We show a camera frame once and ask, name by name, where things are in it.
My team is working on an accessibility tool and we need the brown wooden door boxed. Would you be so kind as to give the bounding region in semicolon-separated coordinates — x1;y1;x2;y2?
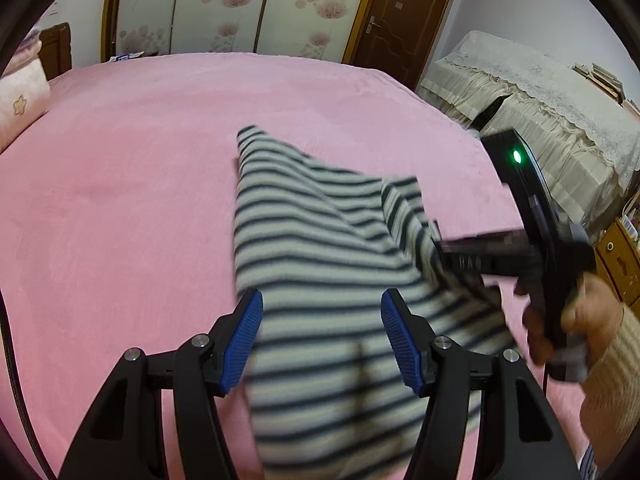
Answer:
345;0;458;91

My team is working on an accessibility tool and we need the row of books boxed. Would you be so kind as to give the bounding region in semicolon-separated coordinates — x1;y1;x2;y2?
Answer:
572;62;640;111

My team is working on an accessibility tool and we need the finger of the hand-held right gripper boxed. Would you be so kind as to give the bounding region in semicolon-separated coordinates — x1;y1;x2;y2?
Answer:
432;230;543;307

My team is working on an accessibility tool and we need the striped long sleeve shirt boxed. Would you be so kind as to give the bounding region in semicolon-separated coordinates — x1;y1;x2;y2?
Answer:
235;125;518;480

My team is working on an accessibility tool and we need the black cable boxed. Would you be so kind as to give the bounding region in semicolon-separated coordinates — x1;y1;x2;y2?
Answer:
0;290;53;480

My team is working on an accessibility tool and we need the person's right forearm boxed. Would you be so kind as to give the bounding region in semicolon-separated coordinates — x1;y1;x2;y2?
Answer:
580;305;640;471

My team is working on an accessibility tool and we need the pink frilled pillow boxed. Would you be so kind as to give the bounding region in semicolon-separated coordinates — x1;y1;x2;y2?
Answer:
7;27;45;73

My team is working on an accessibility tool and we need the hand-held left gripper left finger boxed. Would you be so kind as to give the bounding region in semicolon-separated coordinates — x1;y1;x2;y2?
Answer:
59;288;264;480

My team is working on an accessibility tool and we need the person's right hand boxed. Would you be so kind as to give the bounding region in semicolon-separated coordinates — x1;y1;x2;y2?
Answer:
515;272;627;386

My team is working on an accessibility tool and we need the floral sliding door wardrobe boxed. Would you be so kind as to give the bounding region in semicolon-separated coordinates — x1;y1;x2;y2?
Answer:
100;0;386;63

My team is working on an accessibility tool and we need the folded cartoon print quilt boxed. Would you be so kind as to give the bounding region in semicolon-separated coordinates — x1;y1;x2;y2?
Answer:
0;57;52;153

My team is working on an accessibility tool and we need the yellow drawer cabinet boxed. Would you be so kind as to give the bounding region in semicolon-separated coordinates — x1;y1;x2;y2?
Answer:
592;217;640;318

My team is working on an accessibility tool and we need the pink blanket covered bed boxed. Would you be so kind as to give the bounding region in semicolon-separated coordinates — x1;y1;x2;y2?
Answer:
0;52;591;480

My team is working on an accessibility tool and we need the beige lace covered furniture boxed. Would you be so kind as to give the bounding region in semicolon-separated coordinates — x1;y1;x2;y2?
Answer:
417;30;640;241

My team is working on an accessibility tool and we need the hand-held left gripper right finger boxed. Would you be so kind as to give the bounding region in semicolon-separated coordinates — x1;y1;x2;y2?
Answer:
381;288;583;480

